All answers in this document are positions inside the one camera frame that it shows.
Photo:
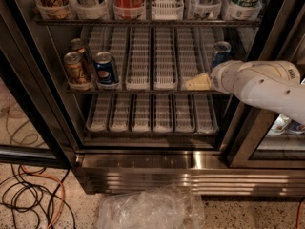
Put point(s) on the blue can behind glass door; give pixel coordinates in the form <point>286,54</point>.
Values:
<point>296,128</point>

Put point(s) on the white tray top shelf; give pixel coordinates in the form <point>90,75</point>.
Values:
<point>167,9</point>

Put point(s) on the clear plastic bag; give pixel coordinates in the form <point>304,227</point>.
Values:
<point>168,207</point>

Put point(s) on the middle wire shelf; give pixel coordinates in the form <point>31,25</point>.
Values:
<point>124,91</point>

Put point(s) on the blue silver redbull can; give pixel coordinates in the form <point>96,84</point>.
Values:
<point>221,52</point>

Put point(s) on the open fridge door left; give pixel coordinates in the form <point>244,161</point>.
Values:
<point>21,75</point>

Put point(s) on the blue pepsi can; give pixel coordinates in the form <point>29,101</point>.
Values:
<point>105,68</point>

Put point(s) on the wire shelf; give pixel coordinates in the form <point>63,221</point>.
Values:
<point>124,91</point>
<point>151,23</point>

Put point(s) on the top wire shelf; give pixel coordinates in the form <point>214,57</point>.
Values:
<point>151,23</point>

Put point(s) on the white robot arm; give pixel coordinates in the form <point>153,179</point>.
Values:
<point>269,85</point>

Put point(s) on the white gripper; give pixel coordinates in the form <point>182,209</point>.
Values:
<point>223,75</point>

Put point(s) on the gold brown rear can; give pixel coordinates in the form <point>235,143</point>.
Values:
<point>78,45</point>

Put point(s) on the gold brown front can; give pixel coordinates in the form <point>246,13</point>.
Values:
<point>76,68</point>

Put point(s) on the stainless steel fridge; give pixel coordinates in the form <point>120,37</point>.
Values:
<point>213,144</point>

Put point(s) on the gold patterned can top shelf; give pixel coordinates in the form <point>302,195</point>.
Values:
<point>54,9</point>

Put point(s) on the red can top shelf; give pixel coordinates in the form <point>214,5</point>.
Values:
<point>128,9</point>

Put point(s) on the gold brown can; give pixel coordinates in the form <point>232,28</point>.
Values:
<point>78,45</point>
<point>76,68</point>

